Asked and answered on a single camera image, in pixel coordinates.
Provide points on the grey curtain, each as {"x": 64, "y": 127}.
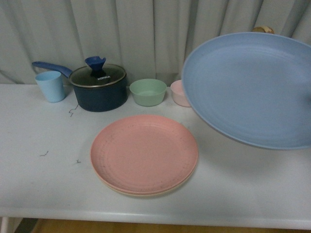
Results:
{"x": 149, "y": 38}

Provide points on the cream plate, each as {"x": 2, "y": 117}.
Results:
{"x": 153, "y": 194}

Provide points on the blue plate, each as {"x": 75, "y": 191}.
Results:
{"x": 254, "y": 88}

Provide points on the green bowl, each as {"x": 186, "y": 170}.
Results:
{"x": 148, "y": 92}

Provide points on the dark blue saucepan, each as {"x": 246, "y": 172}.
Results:
{"x": 97, "y": 99}

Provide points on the light blue cup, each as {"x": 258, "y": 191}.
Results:
{"x": 51, "y": 85}

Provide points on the glass pot lid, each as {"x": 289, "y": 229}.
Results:
{"x": 96, "y": 73}

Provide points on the pink plate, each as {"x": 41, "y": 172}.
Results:
{"x": 144, "y": 153}

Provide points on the pink bowl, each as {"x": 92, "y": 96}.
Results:
{"x": 178, "y": 94}

